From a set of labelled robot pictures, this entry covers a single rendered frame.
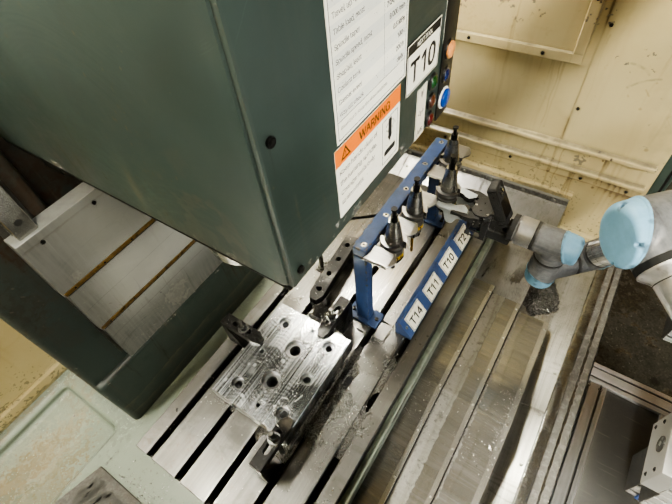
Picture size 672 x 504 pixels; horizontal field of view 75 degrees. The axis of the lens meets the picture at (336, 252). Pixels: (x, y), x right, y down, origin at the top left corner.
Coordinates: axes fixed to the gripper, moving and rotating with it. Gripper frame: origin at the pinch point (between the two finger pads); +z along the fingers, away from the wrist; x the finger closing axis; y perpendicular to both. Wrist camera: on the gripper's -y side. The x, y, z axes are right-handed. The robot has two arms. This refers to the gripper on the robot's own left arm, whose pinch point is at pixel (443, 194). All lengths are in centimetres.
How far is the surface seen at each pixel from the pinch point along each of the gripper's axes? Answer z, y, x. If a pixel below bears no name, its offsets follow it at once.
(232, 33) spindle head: -3, -69, -63
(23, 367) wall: 98, 47, -93
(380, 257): 3.3, -1.5, -27.8
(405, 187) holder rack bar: 8.7, -2.7, -5.2
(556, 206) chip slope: -26, 34, 49
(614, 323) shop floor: -74, 117, 77
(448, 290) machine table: -9.2, 29.6, -7.0
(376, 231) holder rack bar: 7.7, -2.6, -22.1
